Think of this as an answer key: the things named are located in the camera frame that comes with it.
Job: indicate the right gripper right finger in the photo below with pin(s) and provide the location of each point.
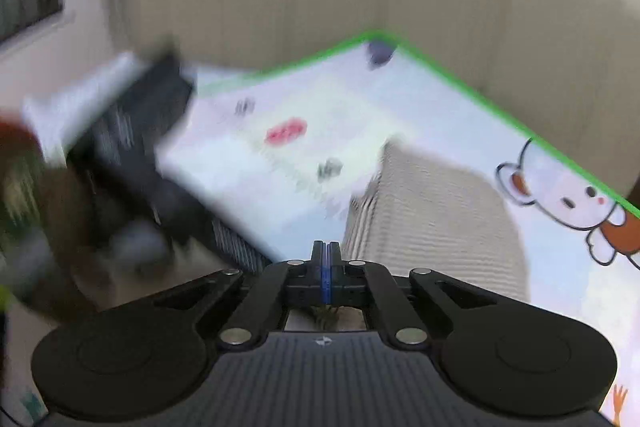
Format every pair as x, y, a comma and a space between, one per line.
371, 288

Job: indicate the striped beige knit garment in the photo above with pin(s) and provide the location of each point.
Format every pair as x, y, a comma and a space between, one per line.
420, 212

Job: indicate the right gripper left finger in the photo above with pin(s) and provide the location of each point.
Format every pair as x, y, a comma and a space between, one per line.
264, 308

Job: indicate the cartoon play mat green border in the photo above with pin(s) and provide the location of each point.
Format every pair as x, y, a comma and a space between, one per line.
282, 154

